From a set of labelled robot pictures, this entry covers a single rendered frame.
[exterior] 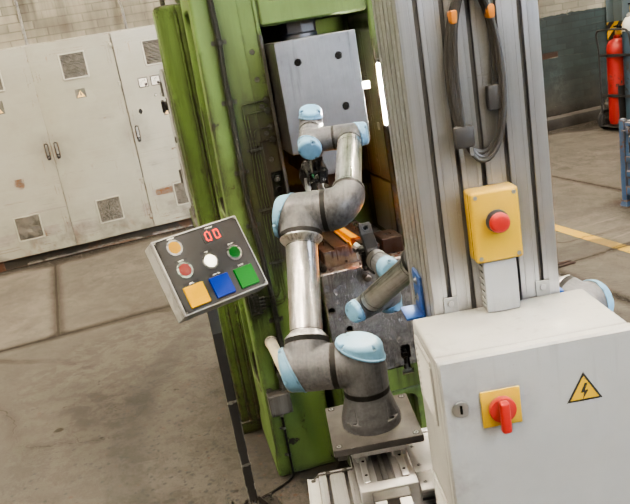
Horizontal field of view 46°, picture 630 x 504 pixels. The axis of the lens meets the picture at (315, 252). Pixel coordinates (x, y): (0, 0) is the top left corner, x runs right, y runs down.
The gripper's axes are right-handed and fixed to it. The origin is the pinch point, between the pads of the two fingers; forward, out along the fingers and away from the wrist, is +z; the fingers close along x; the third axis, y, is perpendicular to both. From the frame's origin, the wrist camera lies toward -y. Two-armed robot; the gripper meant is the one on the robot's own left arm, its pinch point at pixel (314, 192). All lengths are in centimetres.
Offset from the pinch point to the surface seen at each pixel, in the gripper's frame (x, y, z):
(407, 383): 25, 32, 80
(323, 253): 2.1, 0.3, 29.9
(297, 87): 3.3, -27.9, -25.7
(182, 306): -53, 24, 16
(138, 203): -80, -436, 318
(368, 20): 38, -49, -35
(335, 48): 19, -33, -35
